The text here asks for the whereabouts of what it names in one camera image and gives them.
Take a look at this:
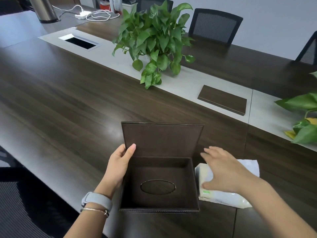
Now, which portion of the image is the brown leather tissue box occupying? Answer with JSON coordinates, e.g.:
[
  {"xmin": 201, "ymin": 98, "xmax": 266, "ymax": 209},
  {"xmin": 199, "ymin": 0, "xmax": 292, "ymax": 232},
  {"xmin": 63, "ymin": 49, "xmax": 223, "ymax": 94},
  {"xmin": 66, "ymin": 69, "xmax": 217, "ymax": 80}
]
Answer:
[{"xmin": 119, "ymin": 121, "xmax": 204, "ymax": 212}]

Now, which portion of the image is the person's right hand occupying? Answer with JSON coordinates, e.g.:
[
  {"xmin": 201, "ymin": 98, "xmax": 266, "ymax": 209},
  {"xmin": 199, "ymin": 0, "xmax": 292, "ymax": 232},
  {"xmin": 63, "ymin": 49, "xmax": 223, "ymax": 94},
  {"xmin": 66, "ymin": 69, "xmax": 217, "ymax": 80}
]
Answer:
[{"xmin": 200, "ymin": 146, "xmax": 261, "ymax": 195}]

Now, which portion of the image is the white tissue packet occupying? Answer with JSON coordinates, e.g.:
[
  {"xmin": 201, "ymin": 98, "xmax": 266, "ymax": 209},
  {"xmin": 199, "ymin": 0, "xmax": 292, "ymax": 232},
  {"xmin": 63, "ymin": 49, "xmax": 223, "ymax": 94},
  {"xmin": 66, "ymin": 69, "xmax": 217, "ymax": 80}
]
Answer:
[{"xmin": 195, "ymin": 159, "xmax": 260, "ymax": 209}]

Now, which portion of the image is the person's left forearm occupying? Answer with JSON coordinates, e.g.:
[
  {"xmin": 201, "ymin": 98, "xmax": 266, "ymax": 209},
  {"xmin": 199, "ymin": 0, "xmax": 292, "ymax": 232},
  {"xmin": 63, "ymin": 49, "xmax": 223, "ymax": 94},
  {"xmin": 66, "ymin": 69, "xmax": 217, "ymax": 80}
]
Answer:
[{"xmin": 64, "ymin": 189, "xmax": 114, "ymax": 238}]

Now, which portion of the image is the person's left hand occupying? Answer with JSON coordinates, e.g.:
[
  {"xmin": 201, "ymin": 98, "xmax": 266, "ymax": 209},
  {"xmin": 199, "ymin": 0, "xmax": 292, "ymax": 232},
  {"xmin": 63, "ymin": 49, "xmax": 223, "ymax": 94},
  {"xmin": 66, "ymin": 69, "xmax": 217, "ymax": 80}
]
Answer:
[{"xmin": 94, "ymin": 143, "xmax": 137, "ymax": 199}]

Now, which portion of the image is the white coiled cable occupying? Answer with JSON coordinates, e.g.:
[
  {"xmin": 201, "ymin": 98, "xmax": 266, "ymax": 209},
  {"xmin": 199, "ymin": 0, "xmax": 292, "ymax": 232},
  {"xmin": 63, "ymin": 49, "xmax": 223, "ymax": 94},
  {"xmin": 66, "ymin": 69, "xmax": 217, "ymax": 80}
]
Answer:
[{"xmin": 85, "ymin": 9, "xmax": 121, "ymax": 22}]

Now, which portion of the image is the silver bracelet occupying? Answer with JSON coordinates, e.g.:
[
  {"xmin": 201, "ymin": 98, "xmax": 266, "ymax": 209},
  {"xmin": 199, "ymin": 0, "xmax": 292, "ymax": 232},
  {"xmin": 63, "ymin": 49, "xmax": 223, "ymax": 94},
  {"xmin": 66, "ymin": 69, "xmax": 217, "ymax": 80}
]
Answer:
[{"xmin": 80, "ymin": 207, "xmax": 110, "ymax": 218}]

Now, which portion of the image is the white power strip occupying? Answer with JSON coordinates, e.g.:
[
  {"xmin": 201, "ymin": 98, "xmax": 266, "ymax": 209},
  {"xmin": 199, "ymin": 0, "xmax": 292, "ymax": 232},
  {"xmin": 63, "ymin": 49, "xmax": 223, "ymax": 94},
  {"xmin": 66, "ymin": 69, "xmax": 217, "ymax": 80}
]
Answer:
[{"xmin": 74, "ymin": 11, "xmax": 92, "ymax": 20}]

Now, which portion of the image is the brown wooden hatch cover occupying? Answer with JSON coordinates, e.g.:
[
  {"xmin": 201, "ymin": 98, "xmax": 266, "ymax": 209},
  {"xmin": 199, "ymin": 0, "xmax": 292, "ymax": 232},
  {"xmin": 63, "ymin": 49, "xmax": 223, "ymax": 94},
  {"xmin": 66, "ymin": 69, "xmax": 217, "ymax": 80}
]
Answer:
[{"xmin": 198, "ymin": 85, "xmax": 247, "ymax": 116}]

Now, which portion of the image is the grey smartwatch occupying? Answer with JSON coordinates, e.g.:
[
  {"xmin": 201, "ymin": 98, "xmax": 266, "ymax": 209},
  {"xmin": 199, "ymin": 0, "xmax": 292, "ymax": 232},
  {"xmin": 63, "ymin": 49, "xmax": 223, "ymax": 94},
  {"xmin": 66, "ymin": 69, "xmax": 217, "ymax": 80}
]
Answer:
[{"xmin": 81, "ymin": 192, "xmax": 113, "ymax": 211}]

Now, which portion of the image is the person's right forearm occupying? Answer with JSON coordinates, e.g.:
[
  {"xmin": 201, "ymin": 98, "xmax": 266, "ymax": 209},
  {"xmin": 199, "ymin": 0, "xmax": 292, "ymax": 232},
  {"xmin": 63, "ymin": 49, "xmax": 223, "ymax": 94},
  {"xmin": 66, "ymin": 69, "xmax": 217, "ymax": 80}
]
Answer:
[{"xmin": 238, "ymin": 177, "xmax": 317, "ymax": 238}]

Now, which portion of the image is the green potted plant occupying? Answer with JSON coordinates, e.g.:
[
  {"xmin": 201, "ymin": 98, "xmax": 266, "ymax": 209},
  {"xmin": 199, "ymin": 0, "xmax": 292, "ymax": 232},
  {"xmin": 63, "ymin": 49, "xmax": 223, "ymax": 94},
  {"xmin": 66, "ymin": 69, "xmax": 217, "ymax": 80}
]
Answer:
[
  {"xmin": 274, "ymin": 71, "xmax": 317, "ymax": 146},
  {"xmin": 112, "ymin": 0, "xmax": 196, "ymax": 90}
]

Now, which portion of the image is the silver metal bin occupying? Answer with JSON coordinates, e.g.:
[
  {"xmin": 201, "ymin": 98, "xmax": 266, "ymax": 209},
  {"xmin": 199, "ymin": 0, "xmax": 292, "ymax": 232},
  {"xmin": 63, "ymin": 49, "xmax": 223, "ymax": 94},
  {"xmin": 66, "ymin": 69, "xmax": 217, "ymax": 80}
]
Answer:
[{"xmin": 28, "ymin": 0, "xmax": 61, "ymax": 24}]

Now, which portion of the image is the black mesh chair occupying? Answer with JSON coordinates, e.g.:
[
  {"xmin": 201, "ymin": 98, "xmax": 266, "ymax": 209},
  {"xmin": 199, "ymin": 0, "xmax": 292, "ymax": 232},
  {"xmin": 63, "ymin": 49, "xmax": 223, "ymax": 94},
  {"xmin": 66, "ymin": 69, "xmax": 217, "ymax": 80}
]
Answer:
[
  {"xmin": 295, "ymin": 31, "xmax": 317, "ymax": 66},
  {"xmin": 137, "ymin": 0, "xmax": 174, "ymax": 13},
  {"xmin": 0, "ymin": 146, "xmax": 83, "ymax": 238},
  {"xmin": 188, "ymin": 8, "xmax": 244, "ymax": 45}
]

